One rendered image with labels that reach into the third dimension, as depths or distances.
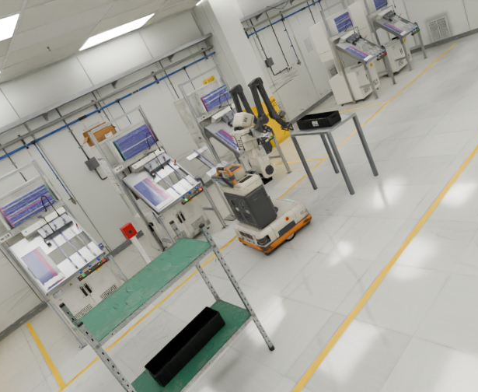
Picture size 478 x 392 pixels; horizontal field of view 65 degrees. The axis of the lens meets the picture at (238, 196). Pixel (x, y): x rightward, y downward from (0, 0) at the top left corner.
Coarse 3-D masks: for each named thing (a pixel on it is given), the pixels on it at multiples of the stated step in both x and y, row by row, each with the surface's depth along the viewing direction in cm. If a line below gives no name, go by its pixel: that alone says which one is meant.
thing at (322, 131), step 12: (300, 132) 445; (312, 132) 421; (324, 132) 404; (360, 132) 420; (324, 144) 485; (300, 156) 469; (336, 156) 411; (336, 168) 495; (372, 168) 436; (312, 180) 480; (348, 180) 420
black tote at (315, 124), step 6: (312, 114) 450; (318, 114) 442; (324, 114) 433; (330, 114) 424; (336, 114) 410; (300, 120) 458; (306, 120) 437; (312, 120) 428; (318, 120) 420; (324, 120) 411; (330, 120) 408; (336, 120) 411; (300, 126) 454; (306, 126) 444; (312, 126) 434; (318, 126) 426; (324, 126) 417; (330, 126) 409
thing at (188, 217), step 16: (192, 192) 515; (144, 208) 541; (176, 208) 501; (192, 208) 515; (144, 224) 516; (176, 224) 501; (192, 224) 515; (208, 224) 531; (160, 240) 506; (176, 240) 501
